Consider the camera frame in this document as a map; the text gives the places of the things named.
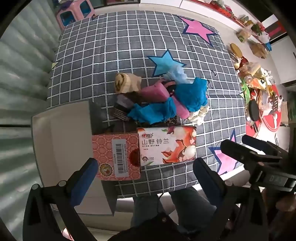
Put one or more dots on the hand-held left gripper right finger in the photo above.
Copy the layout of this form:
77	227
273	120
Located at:
204	177

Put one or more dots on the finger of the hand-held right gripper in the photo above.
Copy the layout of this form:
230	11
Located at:
233	149
256	141

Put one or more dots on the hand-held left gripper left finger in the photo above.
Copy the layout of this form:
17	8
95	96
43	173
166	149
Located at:
84	183

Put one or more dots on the pink patterned box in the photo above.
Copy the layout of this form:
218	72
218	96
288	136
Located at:
106	157

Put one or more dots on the blue crepe cloth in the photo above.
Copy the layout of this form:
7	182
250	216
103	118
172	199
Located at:
189	95

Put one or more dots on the pink foam block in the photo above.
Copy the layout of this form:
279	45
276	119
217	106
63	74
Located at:
153	92
180	109

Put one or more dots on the black round pan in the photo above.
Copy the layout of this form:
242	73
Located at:
253	110

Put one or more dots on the white spotted scrunchie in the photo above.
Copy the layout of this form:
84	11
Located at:
198	114

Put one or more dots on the white floral tissue pack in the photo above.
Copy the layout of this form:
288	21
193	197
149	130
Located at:
166	146

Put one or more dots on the white plastic bin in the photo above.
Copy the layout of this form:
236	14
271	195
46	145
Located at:
64	129

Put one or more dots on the leopard print cloth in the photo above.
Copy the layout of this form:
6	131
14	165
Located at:
170	120

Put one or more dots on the light blue plastic bag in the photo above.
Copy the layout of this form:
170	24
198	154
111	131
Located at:
178	74

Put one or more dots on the yellow lidded jar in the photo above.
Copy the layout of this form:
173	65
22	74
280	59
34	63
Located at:
236	49

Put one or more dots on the beige rolled cloth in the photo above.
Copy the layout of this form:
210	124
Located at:
126	82

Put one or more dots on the grey checked star blanket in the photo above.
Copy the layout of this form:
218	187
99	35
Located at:
104	51

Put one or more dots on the pink plastic stool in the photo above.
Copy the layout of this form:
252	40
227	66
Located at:
69	12

